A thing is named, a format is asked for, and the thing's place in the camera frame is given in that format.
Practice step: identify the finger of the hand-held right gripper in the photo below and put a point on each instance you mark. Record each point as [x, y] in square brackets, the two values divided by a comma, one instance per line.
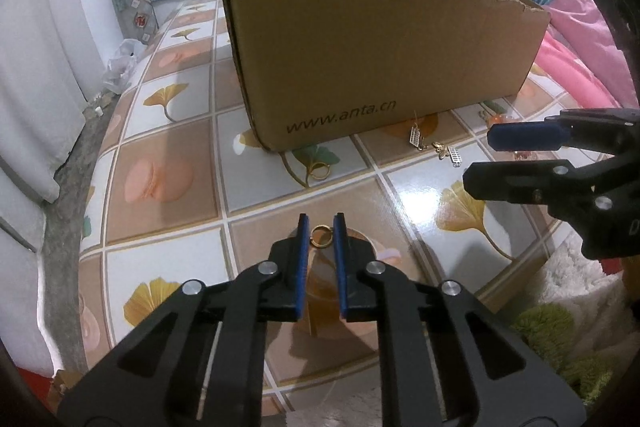
[525, 134]
[510, 181]

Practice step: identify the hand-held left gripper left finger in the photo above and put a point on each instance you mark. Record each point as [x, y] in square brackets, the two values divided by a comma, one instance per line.
[301, 272]

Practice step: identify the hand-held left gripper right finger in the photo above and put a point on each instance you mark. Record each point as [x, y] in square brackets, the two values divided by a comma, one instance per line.
[341, 272]

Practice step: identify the gold clover earring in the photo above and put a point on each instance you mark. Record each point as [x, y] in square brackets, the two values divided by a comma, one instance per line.
[440, 149]

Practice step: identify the brown cardboard box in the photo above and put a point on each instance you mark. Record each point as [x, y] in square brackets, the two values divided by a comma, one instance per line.
[375, 57]

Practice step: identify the ladder-shaped drop earring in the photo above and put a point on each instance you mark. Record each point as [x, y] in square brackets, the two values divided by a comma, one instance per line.
[415, 137]
[454, 156]

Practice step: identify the white fluffy garment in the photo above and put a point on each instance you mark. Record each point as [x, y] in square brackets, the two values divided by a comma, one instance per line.
[590, 287]

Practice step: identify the pink floral blanket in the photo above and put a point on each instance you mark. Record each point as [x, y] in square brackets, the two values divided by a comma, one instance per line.
[580, 37]

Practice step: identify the green fluffy cloth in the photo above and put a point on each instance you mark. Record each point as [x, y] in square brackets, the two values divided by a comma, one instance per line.
[555, 332]

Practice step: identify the tile-patterned tablecloth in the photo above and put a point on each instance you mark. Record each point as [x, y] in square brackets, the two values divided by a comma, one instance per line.
[170, 207]

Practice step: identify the brown paper bag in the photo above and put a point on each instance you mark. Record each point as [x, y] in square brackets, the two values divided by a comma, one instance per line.
[65, 382]

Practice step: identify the clear plastic bag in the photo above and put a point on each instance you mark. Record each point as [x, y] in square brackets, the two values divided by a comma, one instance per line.
[120, 67]

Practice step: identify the red gift bag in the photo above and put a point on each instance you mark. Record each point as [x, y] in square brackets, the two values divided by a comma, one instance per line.
[35, 374]

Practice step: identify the patchwork cushion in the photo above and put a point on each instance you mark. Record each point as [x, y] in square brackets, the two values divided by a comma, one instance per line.
[137, 2]

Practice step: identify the white curtain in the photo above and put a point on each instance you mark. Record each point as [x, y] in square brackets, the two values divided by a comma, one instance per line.
[40, 57]

